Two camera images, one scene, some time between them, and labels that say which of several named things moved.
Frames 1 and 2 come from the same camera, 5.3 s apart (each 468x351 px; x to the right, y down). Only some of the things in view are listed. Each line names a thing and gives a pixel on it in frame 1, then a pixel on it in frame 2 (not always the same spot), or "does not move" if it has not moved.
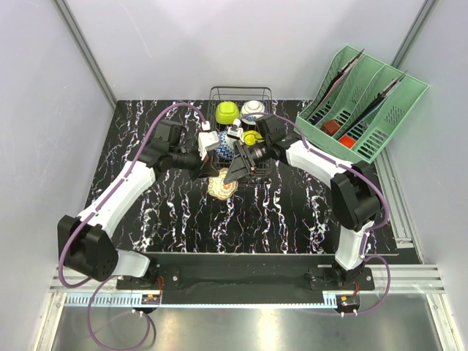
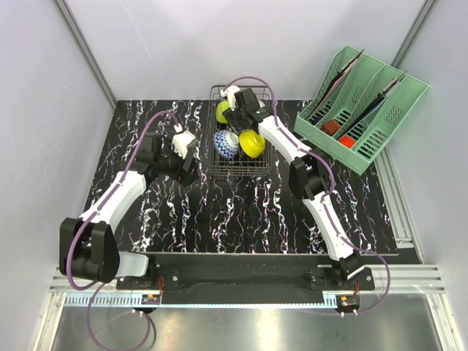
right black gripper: [238, 168] → [230, 116]
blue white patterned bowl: [225, 150] does not move
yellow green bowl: [251, 137] does not move
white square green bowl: [226, 112] does not move
